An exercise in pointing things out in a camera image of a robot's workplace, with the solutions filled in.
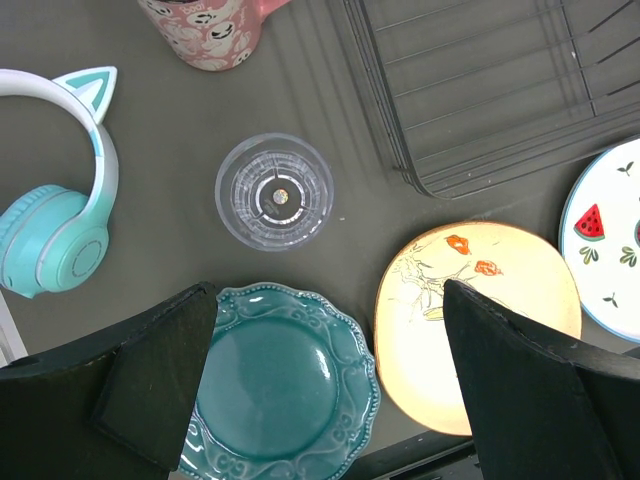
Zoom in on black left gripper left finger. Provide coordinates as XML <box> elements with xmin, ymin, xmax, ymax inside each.
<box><xmin>1</xmin><ymin>282</ymin><xmax>217</xmax><ymax>479</ymax></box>

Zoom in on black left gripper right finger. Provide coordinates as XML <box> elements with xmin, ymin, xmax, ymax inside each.
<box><xmin>444</xmin><ymin>280</ymin><xmax>639</xmax><ymax>479</ymax></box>

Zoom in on peach bird plate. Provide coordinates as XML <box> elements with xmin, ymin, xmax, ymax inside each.
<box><xmin>374</xmin><ymin>221</ymin><xmax>582</xmax><ymax>436</ymax></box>

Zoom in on black wire dish rack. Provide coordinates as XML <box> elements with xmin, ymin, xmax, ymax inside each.
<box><xmin>330</xmin><ymin>1</ymin><xmax>639</xmax><ymax>200</ymax></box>

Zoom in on teal scalloped plate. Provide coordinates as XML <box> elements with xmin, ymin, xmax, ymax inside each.
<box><xmin>178</xmin><ymin>282</ymin><xmax>381</xmax><ymax>479</ymax></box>

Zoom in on teal cat ear headphones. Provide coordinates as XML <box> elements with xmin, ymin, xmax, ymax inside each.
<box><xmin>1</xmin><ymin>66</ymin><xmax>119</xmax><ymax>299</ymax></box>

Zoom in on white watermelon plate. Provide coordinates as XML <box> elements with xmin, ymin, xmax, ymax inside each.
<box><xmin>558</xmin><ymin>139</ymin><xmax>639</xmax><ymax>343</ymax></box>

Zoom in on clear plastic cup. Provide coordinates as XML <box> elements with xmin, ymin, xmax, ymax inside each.
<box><xmin>214</xmin><ymin>133</ymin><xmax>335</xmax><ymax>252</ymax></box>

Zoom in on pink ghost mug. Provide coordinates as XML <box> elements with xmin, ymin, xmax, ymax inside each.
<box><xmin>138</xmin><ymin>0</ymin><xmax>289</xmax><ymax>72</ymax></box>

